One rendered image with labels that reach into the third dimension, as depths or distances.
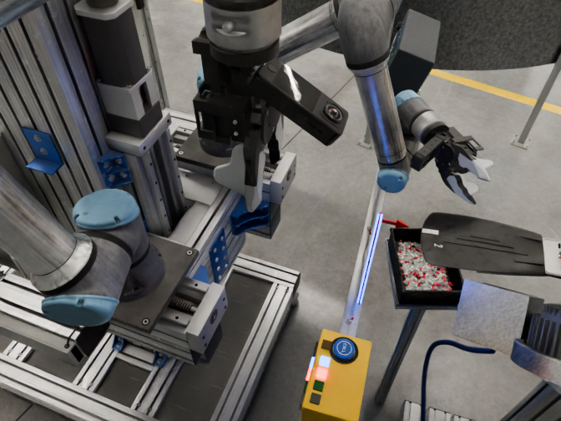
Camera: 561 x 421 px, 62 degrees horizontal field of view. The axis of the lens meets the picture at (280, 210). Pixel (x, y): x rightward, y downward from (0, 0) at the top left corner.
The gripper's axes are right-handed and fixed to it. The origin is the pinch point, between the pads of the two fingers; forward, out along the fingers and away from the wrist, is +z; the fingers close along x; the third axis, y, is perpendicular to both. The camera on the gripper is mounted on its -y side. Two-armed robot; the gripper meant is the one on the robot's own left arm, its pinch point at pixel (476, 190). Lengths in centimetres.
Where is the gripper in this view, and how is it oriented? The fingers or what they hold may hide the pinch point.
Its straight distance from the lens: 110.9
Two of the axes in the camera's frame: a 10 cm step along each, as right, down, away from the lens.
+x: -1.2, 6.9, 7.1
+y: 9.3, -1.7, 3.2
